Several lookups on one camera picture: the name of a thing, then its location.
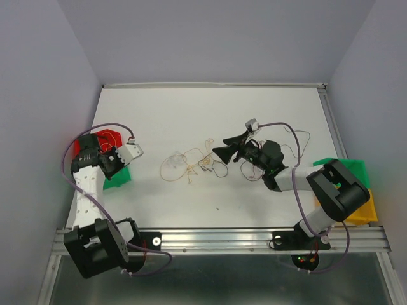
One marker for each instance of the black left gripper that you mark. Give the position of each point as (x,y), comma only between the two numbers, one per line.
(120,164)

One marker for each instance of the aluminium table frame rail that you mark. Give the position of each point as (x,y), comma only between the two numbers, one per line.
(368,275)

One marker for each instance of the green plastic bin left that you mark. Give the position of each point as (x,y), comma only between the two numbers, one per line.
(119,179)

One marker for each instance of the yellow plastic bin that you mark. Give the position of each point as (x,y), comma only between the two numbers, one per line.
(365,213)

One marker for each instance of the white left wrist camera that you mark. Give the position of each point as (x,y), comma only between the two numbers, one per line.
(129,152)

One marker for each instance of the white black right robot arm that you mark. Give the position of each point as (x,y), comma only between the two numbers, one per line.
(328,180)

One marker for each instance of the red plastic bin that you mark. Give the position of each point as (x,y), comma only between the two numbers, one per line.
(108,139)

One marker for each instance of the green plastic bin right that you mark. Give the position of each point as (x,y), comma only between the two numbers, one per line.
(355,166)

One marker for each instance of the green plastic bin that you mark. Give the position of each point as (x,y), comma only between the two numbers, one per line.
(119,179)
(355,166)

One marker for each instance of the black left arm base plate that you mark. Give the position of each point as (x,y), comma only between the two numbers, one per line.
(144,239)

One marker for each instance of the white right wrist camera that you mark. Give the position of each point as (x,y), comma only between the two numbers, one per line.
(252,126)

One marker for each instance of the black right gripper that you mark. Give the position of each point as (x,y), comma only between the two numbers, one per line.
(226,152)

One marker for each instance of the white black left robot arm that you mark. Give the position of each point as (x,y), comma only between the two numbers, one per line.
(94,244)

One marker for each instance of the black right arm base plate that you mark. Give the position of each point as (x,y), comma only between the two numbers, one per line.
(296,239)

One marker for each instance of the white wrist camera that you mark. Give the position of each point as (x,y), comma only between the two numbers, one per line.
(252,126)
(129,152)

